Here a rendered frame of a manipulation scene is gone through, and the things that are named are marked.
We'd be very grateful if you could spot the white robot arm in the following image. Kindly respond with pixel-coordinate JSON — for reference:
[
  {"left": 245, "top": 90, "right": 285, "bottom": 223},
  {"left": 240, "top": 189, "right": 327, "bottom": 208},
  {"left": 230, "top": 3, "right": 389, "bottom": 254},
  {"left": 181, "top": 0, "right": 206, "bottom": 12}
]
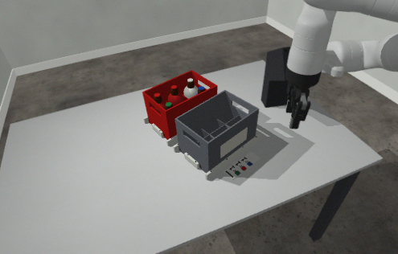
[{"left": 287, "top": 0, "right": 398, "bottom": 77}]

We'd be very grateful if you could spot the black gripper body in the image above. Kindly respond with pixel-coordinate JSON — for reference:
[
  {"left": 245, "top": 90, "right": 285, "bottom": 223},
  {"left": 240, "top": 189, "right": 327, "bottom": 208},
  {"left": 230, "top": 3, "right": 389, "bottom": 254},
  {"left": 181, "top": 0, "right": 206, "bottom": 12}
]
[{"left": 285, "top": 66, "right": 321, "bottom": 103}]

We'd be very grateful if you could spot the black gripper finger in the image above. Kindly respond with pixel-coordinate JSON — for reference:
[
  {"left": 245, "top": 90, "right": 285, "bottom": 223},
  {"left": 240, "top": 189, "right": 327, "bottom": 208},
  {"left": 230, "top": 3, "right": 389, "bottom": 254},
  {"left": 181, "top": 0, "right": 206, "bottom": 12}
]
[
  {"left": 289, "top": 88, "right": 311, "bottom": 129},
  {"left": 285, "top": 82, "right": 293, "bottom": 113}
]

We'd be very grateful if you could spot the blue bottle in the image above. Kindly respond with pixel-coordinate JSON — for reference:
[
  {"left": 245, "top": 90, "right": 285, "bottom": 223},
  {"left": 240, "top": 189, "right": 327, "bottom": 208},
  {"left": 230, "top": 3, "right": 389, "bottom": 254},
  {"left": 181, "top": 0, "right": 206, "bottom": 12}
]
[{"left": 197, "top": 86, "right": 205, "bottom": 95}]

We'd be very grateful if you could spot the grey paper strip with colored squares and marks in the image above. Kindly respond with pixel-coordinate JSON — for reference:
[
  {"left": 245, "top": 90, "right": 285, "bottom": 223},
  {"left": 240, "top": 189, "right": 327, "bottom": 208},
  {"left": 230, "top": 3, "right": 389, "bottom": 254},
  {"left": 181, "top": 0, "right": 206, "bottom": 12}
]
[{"left": 224, "top": 152, "right": 261, "bottom": 180}]

